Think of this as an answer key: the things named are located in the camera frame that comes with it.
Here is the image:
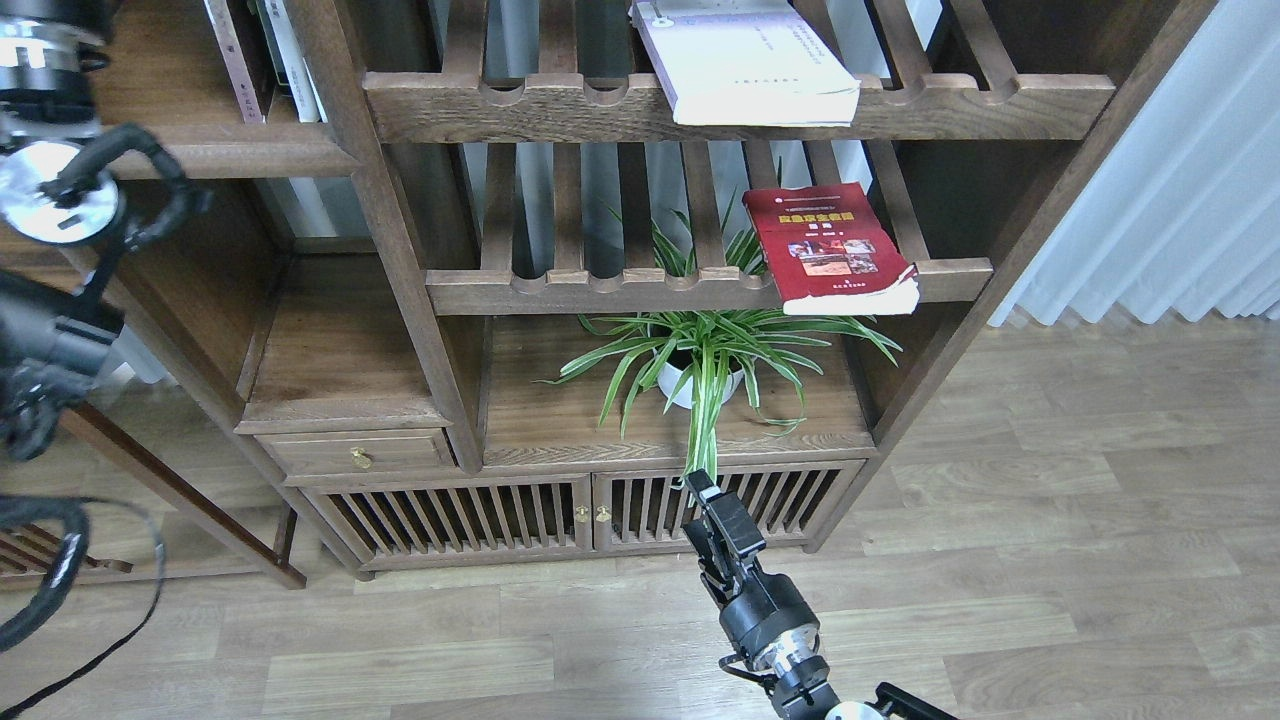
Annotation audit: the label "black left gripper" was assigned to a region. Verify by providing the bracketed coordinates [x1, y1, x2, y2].
[1, 1, 116, 126]

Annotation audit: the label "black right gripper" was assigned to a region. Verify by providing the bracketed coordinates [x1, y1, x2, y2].
[684, 470, 819, 671]

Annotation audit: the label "maroon book white characters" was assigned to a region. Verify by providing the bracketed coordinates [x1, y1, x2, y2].
[204, 0, 276, 124]

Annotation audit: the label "red book with photo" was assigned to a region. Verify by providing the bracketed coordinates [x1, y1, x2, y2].
[742, 182, 922, 316]

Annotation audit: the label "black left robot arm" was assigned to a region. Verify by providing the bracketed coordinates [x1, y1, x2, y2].
[1, 1, 211, 461]

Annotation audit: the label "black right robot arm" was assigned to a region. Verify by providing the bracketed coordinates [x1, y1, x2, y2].
[684, 470, 950, 719]

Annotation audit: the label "upright white books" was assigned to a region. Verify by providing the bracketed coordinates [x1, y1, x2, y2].
[255, 1, 326, 122]

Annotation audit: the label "white plant pot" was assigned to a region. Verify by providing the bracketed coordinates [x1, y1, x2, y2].
[658, 350, 745, 410]

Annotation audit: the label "green spider plant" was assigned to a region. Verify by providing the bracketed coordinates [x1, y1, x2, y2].
[540, 184, 904, 486]

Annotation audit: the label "dark wooden bookshelf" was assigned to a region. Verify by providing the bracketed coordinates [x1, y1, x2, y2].
[90, 1, 1213, 578]

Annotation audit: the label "wooden side furniture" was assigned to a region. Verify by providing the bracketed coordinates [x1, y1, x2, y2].
[0, 190, 311, 591]

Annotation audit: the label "brass drawer knob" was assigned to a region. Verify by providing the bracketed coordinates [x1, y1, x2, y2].
[349, 447, 374, 470]

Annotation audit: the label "white paperback book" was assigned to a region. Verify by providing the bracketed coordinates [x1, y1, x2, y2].
[628, 1, 860, 127]

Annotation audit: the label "white curtain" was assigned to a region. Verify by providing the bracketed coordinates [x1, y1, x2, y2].
[989, 1, 1279, 327]

